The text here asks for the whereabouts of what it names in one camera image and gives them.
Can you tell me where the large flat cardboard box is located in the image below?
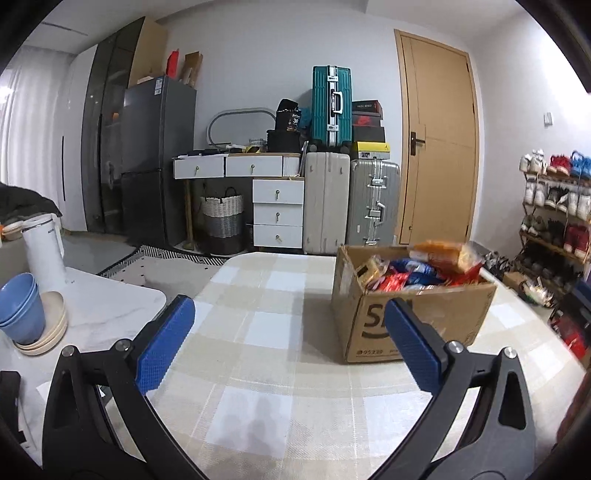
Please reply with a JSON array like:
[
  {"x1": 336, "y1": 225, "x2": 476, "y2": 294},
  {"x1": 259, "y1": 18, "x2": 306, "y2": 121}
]
[{"x1": 127, "y1": 17, "x2": 168, "y2": 88}]

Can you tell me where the assorted sneakers group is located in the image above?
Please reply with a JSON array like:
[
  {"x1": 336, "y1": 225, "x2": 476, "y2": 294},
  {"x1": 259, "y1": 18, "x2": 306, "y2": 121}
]
[{"x1": 519, "y1": 148, "x2": 591, "y2": 278}]

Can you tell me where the narrow brown cardboard box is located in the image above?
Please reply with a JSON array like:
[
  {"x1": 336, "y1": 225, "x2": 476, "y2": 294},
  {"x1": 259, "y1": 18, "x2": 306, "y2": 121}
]
[{"x1": 182, "y1": 52, "x2": 204, "y2": 88}]

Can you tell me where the small beige pot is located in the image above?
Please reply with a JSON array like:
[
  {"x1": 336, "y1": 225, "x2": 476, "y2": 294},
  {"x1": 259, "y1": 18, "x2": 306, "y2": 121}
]
[{"x1": 0, "y1": 220, "x2": 25, "y2": 243}]

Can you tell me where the pile of snack packets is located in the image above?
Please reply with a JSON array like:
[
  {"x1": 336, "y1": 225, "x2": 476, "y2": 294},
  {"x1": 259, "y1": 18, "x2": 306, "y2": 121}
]
[{"x1": 353, "y1": 239, "x2": 485, "y2": 294}]

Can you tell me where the wooden door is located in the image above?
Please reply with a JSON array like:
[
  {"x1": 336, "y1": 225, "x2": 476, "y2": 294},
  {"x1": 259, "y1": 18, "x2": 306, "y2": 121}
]
[{"x1": 393, "y1": 28, "x2": 481, "y2": 245}]

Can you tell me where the black printed paper bag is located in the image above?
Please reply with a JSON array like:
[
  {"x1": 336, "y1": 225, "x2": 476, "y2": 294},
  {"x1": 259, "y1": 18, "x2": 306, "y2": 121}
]
[{"x1": 274, "y1": 98, "x2": 303, "y2": 132}]

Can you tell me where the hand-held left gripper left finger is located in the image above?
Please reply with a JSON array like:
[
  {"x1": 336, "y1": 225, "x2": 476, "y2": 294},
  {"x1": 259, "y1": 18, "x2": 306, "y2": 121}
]
[{"x1": 42, "y1": 295, "x2": 208, "y2": 480}]

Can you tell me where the white bin with sticks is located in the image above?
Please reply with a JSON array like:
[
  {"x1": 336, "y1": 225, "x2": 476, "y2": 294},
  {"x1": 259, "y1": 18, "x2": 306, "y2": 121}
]
[{"x1": 522, "y1": 277, "x2": 561, "y2": 308}]

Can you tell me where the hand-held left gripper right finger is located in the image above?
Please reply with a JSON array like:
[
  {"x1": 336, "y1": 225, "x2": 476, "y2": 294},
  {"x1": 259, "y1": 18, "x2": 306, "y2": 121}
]
[{"x1": 372, "y1": 298, "x2": 539, "y2": 480}]

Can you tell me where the wooden handled broom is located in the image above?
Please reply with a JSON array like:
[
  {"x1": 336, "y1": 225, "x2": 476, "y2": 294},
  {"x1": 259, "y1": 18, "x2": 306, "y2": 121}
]
[{"x1": 184, "y1": 180, "x2": 197, "y2": 252}]

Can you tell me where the bamboo shoe rack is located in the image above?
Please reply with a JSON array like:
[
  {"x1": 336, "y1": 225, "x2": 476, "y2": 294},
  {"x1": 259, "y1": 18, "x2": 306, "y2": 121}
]
[{"x1": 517, "y1": 152, "x2": 591, "y2": 296}]

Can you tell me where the scattered dark shoes group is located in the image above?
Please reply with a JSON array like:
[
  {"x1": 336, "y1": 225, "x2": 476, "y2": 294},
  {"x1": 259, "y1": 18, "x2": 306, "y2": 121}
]
[{"x1": 480, "y1": 251, "x2": 513, "y2": 282}]

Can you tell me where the yellow and white shoe box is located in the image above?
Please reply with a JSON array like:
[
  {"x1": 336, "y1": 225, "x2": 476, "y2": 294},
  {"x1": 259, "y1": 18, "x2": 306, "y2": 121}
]
[{"x1": 351, "y1": 141, "x2": 391, "y2": 160}]

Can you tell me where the black and white rug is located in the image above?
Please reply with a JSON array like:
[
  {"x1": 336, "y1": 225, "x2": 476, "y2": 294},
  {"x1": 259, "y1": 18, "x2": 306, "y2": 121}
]
[{"x1": 97, "y1": 244, "x2": 229, "y2": 278}]

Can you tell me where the white marble side table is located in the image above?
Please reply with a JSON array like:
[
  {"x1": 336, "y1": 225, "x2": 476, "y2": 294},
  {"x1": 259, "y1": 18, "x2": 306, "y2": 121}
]
[{"x1": 0, "y1": 265, "x2": 167, "y2": 462}]

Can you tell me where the white wardrobe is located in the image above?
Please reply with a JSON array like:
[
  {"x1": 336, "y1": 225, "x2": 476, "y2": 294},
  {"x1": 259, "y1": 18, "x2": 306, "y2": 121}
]
[{"x1": 55, "y1": 44, "x2": 99, "y2": 234}]

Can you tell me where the beige suitcase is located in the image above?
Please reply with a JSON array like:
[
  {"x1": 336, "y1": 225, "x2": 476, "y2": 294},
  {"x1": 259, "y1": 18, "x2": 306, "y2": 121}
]
[{"x1": 302, "y1": 151, "x2": 352, "y2": 256}]

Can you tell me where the dark glass cabinet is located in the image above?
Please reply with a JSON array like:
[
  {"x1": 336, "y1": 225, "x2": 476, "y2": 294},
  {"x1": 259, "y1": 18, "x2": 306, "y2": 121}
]
[{"x1": 81, "y1": 16, "x2": 146, "y2": 234}]

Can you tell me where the silver suitcase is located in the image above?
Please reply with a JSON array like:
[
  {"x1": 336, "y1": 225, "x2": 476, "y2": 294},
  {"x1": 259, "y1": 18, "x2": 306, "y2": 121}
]
[{"x1": 346, "y1": 158, "x2": 402, "y2": 247}]

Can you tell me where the white dresser with drawers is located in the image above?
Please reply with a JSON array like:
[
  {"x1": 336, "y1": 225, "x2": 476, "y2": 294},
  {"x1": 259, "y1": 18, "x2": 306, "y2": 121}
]
[{"x1": 173, "y1": 151, "x2": 306, "y2": 252}]

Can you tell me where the oval white-framed mirror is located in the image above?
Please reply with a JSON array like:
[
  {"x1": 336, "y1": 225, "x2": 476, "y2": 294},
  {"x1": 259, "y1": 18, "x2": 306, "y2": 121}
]
[{"x1": 206, "y1": 107, "x2": 278, "y2": 148}]

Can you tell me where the beige plate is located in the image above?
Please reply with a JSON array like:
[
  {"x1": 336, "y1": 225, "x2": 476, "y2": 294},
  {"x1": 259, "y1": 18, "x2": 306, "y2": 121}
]
[
  {"x1": 39, "y1": 291, "x2": 69, "y2": 344},
  {"x1": 13, "y1": 305, "x2": 70, "y2": 357}
]

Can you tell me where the dark cloth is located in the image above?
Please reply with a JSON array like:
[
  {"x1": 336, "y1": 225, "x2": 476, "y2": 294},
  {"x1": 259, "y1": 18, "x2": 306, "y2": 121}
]
[{"x1": 0, "y1": 181, "x2": 63, "y2": 232}]

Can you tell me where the grey refrigerator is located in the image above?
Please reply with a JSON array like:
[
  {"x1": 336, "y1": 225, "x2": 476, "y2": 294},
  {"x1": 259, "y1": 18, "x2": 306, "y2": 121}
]
[{"x1": 121, "y1": 76, "x2": 197, "y2": 247}]

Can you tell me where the white electric kettle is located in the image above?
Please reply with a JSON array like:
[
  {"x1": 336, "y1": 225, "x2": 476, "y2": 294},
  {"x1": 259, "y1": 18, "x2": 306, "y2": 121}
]
[{"x1": 21, "y1": 213, "x2": 68, "y2": 296}]

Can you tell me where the black phone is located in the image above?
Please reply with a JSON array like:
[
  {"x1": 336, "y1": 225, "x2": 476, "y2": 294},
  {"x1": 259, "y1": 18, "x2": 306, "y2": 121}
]
[{"x1": 0, "y1": 370, "x2": 26, "y2": 446}]

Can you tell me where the teal suitcase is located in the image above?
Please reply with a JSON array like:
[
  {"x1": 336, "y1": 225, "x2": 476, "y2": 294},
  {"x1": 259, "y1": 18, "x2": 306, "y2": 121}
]
[{"x1": 310, "y1": 65, "x2": 354, "y2": 148}]

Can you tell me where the black storage box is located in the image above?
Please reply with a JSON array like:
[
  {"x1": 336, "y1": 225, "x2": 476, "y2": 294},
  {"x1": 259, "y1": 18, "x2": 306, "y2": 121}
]
[{"x1": 266, "y1": 129, "x2": 305, "y2": 153}]

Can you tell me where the woven laundry basket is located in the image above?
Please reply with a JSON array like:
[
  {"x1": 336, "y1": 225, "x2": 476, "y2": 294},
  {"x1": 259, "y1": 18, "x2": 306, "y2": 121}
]
[{"x1": 198, "y1": 187, "x2": 245, "y2": 254}]

